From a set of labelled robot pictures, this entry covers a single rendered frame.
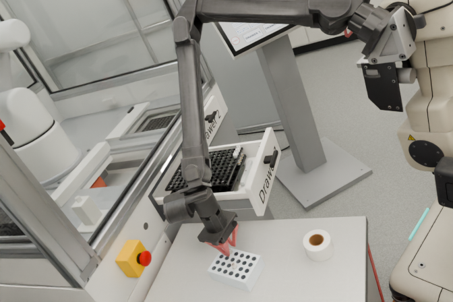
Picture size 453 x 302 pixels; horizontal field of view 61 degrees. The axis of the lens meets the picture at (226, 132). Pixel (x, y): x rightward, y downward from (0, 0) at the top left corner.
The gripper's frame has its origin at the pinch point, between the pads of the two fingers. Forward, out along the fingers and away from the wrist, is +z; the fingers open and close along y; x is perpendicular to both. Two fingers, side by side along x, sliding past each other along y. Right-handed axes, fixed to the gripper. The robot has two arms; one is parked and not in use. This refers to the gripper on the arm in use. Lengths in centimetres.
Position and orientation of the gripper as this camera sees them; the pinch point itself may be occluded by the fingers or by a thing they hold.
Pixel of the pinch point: (229, 249)
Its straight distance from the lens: 106.6
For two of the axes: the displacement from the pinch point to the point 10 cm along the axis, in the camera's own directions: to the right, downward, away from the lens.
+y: -5.0, 5.9, -6.3
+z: 3.6, 8.1, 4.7
